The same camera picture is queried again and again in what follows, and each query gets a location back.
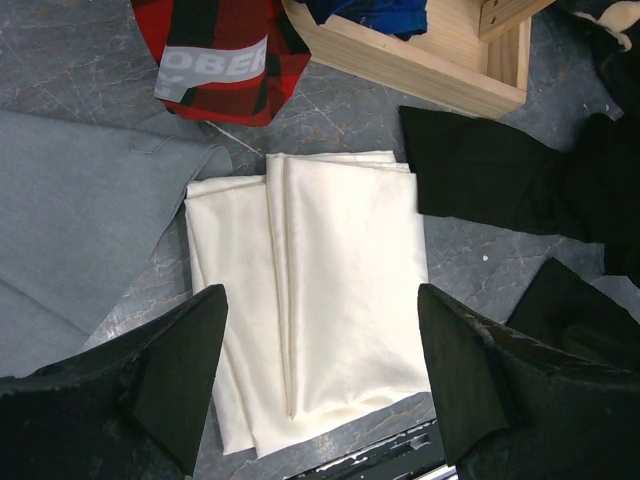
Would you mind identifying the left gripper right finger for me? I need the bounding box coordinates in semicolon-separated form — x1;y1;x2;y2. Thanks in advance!
417;284;639;479

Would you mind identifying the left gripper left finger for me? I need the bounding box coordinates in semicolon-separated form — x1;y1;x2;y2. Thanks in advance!
1;285;228;479

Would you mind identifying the black shirt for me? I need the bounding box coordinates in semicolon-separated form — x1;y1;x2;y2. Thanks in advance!
399;106;639;371

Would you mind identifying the wooden clothes rack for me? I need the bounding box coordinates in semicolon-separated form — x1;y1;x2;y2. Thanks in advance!
284;0;549;119

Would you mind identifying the grey shirt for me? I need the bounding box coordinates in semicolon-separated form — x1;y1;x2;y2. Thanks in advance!
1;111;232;377

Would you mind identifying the red plaid shirt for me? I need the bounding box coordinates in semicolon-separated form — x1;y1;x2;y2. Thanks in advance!
131;0;311;127

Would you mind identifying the blue plaid shirt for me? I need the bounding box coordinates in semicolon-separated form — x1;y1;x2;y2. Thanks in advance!
299;0;428;41

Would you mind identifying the cream folded cloth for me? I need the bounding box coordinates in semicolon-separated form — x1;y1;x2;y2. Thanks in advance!
185;151;430;457

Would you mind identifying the black floral blanket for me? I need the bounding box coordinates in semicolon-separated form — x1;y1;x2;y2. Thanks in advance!
569;1;639;115

